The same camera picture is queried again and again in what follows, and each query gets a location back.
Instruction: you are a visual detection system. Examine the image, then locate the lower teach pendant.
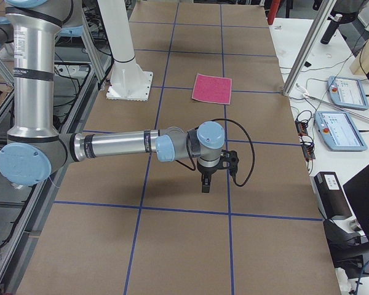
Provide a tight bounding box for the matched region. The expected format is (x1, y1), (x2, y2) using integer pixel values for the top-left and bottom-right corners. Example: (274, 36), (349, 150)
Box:
(314, 111), (368, 151)

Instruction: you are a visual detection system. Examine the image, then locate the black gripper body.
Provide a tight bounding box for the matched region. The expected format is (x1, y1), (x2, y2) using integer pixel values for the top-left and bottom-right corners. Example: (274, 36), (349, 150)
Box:
(197, 162), (218, 182)

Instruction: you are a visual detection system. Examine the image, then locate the black cylinder tool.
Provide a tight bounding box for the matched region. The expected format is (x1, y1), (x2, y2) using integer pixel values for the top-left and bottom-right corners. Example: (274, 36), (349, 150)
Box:
(320, 14), (343, 45)

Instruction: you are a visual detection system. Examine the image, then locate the upper teach pendant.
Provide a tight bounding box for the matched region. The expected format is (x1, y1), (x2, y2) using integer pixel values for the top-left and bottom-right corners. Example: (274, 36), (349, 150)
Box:
(327, 76), (369, 110)

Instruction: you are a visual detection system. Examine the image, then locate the aluminium frame post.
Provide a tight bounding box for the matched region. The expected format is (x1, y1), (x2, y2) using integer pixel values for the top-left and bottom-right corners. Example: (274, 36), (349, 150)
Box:
(282, 0), (336, 96)

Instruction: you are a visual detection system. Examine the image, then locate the metal rod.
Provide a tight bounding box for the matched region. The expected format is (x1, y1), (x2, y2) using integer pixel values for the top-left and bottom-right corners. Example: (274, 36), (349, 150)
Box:
(302, 94), (369, 122)

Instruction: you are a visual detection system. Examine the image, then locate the wooden plank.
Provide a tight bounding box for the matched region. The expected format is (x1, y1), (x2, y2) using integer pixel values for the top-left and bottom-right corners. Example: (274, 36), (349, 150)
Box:
(349, 0), (369, 76)

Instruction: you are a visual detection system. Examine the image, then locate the black monitor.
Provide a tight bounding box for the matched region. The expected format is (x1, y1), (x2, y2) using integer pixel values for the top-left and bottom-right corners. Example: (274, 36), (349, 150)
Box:
(343, 165), (369, 237)

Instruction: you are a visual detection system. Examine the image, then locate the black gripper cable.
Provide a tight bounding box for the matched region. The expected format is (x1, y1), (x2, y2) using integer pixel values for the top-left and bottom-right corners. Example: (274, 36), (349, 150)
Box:
(184, 118), (256, 187)

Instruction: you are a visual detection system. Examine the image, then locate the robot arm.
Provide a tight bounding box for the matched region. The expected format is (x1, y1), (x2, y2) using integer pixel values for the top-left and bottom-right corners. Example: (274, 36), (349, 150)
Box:
(0, 1), (229, 192)

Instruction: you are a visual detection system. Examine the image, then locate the white pedestal column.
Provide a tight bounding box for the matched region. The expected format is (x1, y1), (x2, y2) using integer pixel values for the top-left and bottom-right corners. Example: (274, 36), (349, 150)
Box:
(98, 0), (153, 101)

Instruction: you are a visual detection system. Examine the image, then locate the pink and grey towel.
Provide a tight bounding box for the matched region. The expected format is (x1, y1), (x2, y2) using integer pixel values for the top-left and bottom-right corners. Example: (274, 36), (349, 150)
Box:
(191, 73), (232, 105)

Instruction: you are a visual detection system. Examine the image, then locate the black box with label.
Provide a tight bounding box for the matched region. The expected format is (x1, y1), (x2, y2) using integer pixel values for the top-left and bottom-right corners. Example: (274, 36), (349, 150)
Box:
(313, 171), (352, 220)

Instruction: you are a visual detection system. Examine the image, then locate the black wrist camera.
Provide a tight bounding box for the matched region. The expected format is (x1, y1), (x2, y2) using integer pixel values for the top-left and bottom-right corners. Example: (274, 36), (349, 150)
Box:
(218, 150), (239, 179)

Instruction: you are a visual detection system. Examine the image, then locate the small electronics board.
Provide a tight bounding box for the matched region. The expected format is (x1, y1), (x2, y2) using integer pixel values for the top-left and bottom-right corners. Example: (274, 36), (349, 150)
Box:
(295, 110), (315, 162)

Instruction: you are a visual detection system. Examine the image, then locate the teach pendant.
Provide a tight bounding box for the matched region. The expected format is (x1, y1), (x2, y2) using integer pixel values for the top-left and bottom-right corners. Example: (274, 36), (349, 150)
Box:
(327, 76), (369, 110)
(314, 111), (368, 151)

